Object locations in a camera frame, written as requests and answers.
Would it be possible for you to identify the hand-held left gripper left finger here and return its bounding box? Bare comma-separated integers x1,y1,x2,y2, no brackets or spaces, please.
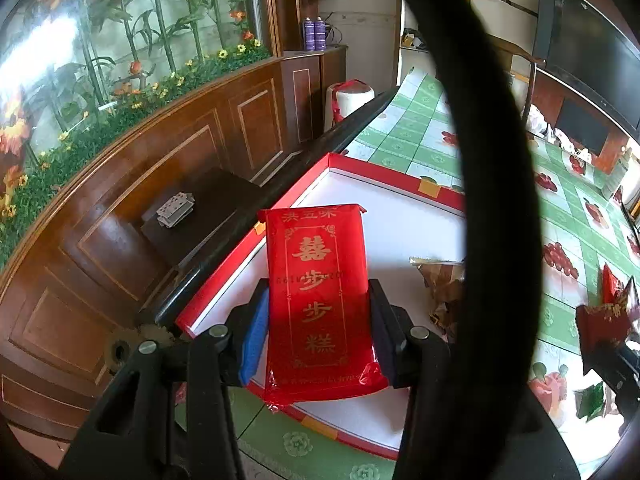
72,277,271,480

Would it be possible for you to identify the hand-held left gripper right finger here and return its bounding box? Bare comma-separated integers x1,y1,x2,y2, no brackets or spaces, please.
367,277,451,392

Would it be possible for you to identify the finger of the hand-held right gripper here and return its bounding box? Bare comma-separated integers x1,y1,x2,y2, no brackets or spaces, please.
582,342,640,413

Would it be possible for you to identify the green candy packet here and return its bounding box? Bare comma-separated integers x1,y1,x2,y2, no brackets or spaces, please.
575,382,607,421

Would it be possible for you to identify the dark red gold-print snack packet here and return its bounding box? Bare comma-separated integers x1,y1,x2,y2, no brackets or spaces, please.
575,280,640,357

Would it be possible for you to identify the large red snack packet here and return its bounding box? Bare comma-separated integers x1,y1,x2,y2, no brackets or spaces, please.
259,203,390,407

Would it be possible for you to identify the brown gold candy packet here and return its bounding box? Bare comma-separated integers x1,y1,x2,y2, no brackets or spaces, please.
410,257,466,342

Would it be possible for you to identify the red white-patterned snack packet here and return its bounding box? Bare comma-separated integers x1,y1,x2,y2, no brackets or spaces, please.
602,262,627,306

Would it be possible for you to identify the red box white inside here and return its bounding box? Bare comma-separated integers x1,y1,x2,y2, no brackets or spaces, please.
175,152,468,461

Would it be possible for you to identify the dark wooden stool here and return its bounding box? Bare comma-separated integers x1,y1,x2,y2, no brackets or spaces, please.
140,167,262,272

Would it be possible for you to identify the brown wooden cabinet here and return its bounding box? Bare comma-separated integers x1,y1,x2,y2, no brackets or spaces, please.
281,45,349,157

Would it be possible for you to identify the white plastic bag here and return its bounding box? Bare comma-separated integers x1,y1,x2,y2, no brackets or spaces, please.
527,104,572,152

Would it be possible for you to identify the brown television stand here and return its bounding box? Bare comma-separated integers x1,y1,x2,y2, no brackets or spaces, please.
529,67,632,177

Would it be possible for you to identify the wooden chair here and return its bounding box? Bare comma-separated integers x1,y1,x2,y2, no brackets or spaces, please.
487,35,540,122

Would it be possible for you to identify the white shelf unit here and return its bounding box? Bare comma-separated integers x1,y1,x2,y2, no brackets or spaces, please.
399,0,437,57

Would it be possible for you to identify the black television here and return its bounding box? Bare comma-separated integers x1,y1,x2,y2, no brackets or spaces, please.
532,0,640,132

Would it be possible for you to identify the black strap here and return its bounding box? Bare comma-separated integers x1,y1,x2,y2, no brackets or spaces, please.
372,0,548,480

